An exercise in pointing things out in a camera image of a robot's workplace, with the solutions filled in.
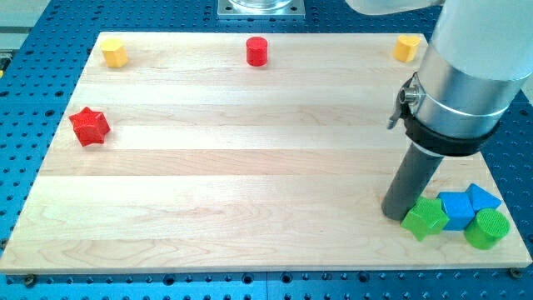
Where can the yellow hexagon block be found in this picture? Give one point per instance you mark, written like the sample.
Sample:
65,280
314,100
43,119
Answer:
114,52

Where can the light wooden board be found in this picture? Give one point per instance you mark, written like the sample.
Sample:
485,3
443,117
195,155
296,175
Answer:
212,165

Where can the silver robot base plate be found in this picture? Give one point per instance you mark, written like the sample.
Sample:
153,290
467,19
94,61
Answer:
260,9

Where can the blue triangle block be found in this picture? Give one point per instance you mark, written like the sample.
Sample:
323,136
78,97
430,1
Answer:
481,199

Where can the red cylinder block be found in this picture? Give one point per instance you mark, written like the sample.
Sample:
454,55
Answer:
257,51

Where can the green cylinder block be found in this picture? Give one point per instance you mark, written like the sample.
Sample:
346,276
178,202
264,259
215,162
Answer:
487,228

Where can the red star block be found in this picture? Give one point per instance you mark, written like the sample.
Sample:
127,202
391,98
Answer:
90,127

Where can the green star block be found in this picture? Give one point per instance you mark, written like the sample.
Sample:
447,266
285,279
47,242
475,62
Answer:
426,217

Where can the black clamp with lever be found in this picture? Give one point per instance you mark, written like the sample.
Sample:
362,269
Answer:
441,139

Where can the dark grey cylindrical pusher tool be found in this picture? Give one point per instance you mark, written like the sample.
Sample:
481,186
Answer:
412,177

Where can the blue cube block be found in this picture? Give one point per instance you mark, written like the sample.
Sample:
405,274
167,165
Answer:
457,207

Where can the yellow heart block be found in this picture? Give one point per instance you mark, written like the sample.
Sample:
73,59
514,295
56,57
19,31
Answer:
406,47

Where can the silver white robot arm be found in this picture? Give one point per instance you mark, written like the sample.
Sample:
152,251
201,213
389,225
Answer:
479,56

